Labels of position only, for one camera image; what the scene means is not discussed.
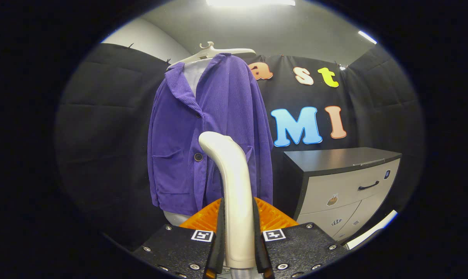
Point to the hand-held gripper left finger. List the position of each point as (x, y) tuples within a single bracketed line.
[(219, 240)]

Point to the rectangular ceiling light panel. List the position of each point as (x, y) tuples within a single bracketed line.
[(249, 2)]

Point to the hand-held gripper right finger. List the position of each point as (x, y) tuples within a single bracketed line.
[(258, 240)]

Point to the grey cabinet with dark top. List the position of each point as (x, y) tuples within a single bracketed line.
[(334, 190)]

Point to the square ceiling light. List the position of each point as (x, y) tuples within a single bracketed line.
[(367, 37)]

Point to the white plastic clothes hanger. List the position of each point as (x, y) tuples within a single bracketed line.
[(214, 54)]

